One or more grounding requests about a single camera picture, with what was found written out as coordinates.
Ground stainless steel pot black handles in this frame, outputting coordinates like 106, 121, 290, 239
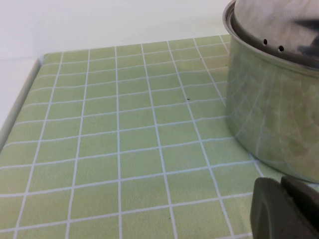
222, 0, 319, 185

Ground stainless steel pot lid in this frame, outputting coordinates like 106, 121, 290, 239
231, 0, 319, 68

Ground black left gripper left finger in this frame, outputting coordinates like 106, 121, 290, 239
250, 176, 301, 239

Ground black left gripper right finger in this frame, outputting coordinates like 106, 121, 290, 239
281, 175, 319, 239

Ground green checked tablecloth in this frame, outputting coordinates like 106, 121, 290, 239
0, 33, 319, 239

